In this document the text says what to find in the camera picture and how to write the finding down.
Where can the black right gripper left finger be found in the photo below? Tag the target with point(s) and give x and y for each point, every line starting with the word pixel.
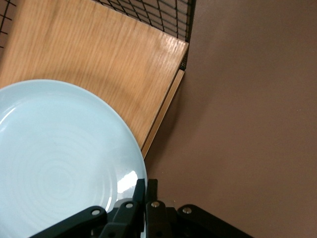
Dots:
pixel 123 218

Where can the brown table cover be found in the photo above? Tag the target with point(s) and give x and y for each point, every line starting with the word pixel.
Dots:
pixel 247 124

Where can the light blue round plate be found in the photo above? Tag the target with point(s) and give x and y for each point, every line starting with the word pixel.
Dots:
pixel 62 148

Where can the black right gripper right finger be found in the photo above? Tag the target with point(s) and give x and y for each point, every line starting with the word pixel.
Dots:
pixel 158 220

